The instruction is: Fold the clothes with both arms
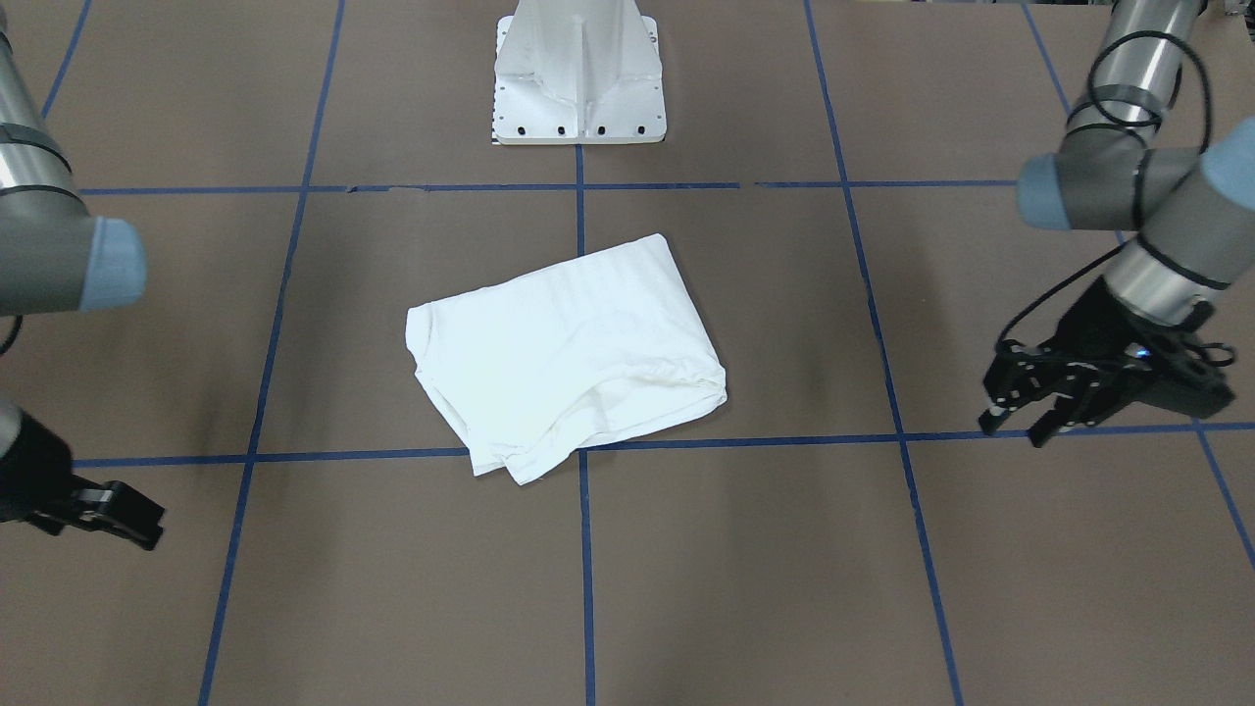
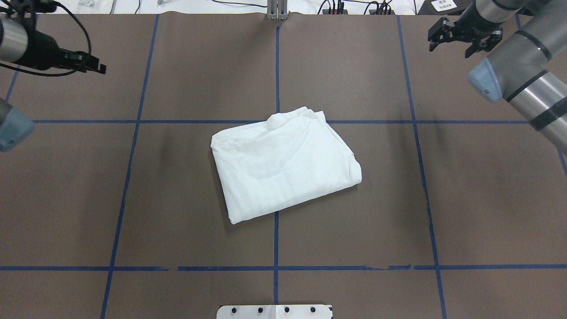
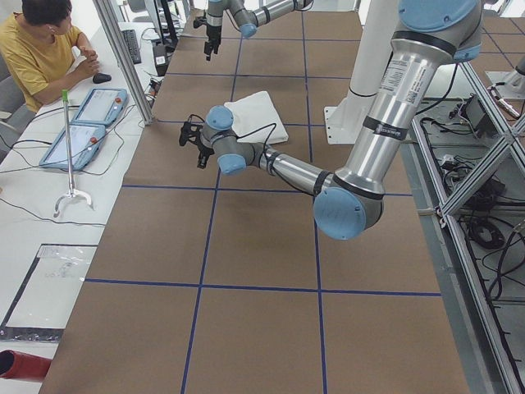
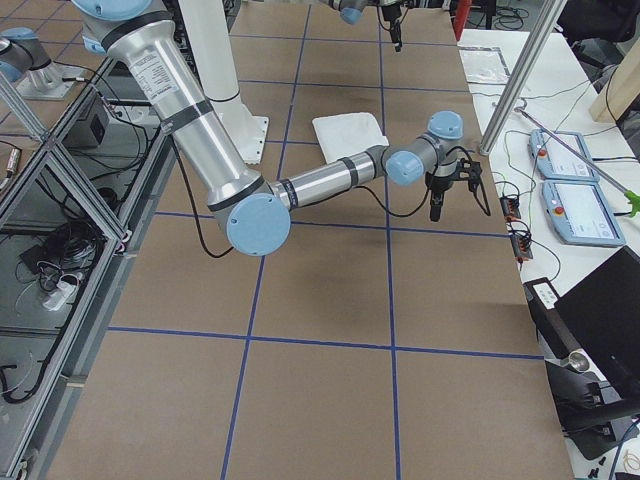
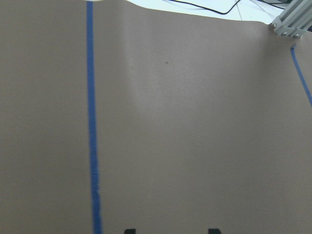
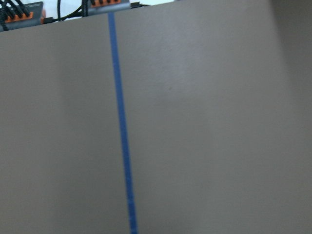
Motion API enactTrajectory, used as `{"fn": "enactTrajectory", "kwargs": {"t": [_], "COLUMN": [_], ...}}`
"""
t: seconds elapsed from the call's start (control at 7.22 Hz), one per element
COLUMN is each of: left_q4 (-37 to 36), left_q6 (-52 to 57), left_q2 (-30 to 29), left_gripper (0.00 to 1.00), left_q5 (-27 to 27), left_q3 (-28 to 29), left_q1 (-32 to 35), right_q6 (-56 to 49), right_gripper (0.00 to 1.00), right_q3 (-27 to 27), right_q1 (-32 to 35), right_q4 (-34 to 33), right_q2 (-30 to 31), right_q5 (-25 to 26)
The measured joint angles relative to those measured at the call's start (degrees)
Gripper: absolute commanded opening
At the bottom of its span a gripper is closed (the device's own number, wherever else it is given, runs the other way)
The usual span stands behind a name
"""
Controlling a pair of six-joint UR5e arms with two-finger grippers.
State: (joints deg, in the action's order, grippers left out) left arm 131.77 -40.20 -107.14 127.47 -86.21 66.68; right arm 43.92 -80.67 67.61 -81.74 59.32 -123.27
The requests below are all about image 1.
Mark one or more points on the white long-sleeve printed shirt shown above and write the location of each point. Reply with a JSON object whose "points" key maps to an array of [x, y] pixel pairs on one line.
{"points": [[588, 352]]}

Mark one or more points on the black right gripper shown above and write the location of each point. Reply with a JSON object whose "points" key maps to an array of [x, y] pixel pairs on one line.
{"points": [[31, 471]]}

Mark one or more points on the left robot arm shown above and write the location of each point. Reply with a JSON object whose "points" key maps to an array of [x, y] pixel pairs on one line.
{"points": [[1139, 155]]}

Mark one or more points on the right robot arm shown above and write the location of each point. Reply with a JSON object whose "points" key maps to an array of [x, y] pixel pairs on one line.
{"points": [[55, 258]]}

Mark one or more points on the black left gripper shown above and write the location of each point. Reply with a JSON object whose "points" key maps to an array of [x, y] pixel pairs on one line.
{"points": [[1094, 324]]}

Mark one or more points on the white camera mast with base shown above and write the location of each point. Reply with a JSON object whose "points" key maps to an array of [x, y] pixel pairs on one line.
{"points": [[578, 73]]}

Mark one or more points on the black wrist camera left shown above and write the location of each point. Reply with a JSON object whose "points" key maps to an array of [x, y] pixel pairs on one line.
{"points": [[1181, 373]]}

